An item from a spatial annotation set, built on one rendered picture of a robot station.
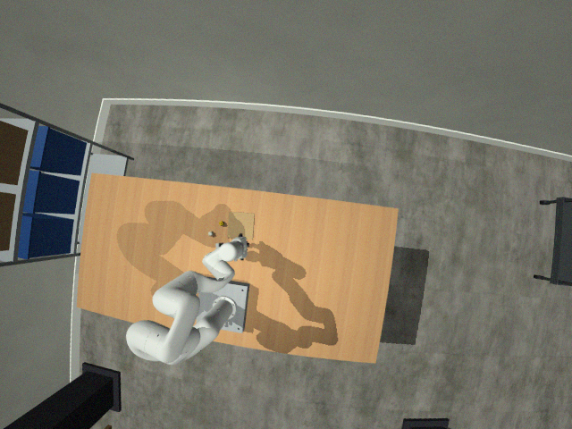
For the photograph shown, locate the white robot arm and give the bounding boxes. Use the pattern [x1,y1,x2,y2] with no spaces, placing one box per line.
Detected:
[126,240,244,365]

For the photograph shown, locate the tan square mat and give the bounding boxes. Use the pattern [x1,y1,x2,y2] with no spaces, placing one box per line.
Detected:
[227,212,255,240]

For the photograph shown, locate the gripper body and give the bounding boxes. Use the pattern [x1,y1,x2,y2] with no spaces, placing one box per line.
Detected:
[232,237,248,259]

